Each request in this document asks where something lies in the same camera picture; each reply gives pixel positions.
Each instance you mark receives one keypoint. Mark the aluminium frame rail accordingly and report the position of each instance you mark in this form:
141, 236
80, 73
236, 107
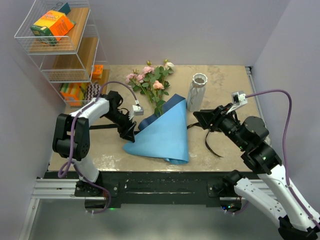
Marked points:
47, 189

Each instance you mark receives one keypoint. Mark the orange green carton box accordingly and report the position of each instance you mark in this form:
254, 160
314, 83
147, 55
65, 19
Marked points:
52, 27

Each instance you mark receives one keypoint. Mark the white wire wooden shelf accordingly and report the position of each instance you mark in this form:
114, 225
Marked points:
72, 59

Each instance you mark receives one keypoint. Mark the purple zigzag scrubber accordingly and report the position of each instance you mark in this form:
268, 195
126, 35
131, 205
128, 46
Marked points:
91, 91

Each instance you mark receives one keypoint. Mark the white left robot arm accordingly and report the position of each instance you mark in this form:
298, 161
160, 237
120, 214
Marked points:
71, 138

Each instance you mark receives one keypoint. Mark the orange yellow sponge pack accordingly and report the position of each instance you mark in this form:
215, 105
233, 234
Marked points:
73, 92

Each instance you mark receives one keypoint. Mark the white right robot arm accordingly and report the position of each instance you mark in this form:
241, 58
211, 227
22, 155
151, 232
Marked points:
265, 175

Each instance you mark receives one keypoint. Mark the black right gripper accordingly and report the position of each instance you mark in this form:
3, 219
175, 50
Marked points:
206, 117

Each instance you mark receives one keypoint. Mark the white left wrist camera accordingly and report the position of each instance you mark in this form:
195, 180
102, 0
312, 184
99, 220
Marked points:
137, 110

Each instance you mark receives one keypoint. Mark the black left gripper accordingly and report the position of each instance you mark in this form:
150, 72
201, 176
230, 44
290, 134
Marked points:
127, 127

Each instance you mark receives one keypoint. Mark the small orange box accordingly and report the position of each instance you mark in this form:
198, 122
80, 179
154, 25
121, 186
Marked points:
97, 71

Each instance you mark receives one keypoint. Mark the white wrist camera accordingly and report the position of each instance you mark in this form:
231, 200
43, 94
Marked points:
239, 100
137, 110

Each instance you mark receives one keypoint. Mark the white ribbed ceramic vase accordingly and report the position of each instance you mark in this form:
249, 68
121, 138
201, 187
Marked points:
196, 92

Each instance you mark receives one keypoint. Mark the blue wrapping paper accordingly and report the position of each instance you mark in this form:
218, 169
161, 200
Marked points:
165, 136

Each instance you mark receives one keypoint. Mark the white rose stem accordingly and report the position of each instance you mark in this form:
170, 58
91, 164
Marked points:
168, 68

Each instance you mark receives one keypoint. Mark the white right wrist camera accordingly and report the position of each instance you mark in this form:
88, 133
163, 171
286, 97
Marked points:
239, 100

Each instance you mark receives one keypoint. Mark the teal box on shelf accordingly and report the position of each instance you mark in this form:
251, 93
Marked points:
64, 8

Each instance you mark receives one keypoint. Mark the pink rose stem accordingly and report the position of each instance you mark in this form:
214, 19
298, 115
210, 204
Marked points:
138, 81
159, 107

